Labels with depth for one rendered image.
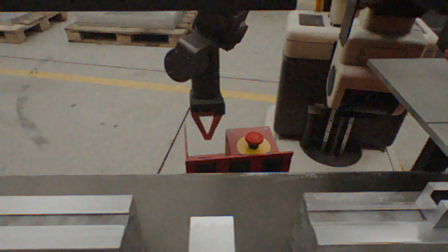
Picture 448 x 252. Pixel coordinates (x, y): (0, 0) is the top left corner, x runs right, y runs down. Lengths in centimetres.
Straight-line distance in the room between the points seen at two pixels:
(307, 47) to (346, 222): 98
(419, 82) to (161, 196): 40
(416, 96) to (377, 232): 22
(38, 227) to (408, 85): 48
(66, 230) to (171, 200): 16
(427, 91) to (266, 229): 29
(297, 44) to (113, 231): 105
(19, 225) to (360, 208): 33
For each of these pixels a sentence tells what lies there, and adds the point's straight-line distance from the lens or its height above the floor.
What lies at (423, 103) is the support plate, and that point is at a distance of 47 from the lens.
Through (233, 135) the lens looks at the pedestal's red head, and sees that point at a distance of 69.
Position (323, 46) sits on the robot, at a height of 75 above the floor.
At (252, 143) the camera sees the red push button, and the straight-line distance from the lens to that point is 63.
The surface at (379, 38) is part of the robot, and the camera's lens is 99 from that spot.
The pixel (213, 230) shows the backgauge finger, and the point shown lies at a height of 101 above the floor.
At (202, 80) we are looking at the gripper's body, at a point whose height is 93.
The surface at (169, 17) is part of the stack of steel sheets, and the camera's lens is 312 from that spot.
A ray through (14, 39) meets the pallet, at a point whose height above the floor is 4.
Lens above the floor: 122
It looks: 38 degrees down
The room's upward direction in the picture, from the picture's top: straight up
